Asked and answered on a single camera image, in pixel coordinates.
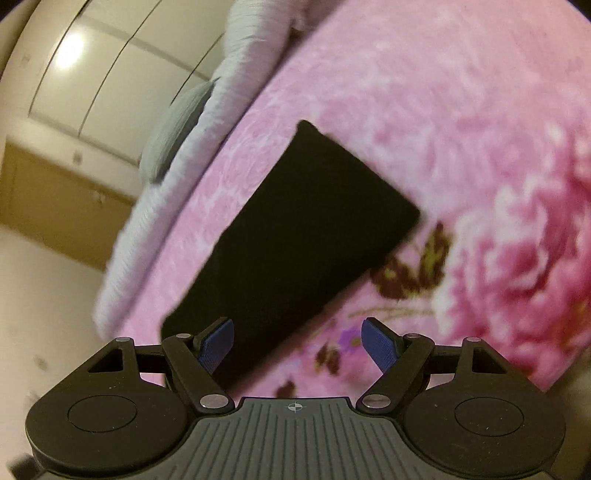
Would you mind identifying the pink floral blanket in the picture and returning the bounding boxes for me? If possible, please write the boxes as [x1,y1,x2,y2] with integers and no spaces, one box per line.
[121,0,591,398]

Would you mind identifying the wooden cabinet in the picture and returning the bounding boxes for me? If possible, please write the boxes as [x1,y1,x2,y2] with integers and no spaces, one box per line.
[0,141,137,271]

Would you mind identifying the black garment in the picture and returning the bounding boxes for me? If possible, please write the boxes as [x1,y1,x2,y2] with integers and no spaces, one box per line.
[160,120,422,389]

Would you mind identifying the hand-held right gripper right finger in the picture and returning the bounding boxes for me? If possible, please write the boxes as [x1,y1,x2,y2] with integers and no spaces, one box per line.
[355,316,509,414]

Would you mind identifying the white wardrobe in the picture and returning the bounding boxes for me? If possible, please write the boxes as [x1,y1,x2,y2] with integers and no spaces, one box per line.
[8,0,241,166]

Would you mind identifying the grey pillow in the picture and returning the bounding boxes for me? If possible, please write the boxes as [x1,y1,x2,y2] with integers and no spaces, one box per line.
[139,78,221,182]

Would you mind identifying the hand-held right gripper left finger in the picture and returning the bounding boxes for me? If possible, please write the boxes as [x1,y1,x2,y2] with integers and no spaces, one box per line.
[87,317,236,413]

